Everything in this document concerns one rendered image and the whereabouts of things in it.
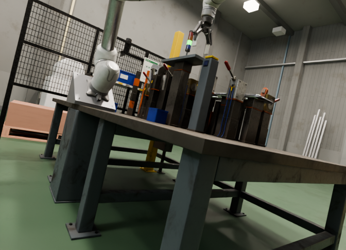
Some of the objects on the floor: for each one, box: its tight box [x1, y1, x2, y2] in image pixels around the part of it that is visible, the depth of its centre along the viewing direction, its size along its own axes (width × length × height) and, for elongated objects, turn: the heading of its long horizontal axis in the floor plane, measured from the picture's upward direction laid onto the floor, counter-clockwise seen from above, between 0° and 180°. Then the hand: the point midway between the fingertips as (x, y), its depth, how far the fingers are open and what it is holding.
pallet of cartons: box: [1, 100, 67, 142], centre depth 376 cm, size 145×105×50 cm
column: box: [49, 108, 100, 203], centre depth 170 cm, size 31×31×66 cm
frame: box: [39, 102, 346, 250], centre depth 202 cm, size 256×161×66 cm, turn 123°
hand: (200, 48), depth 141 cm, fingers open, 13 cm apart
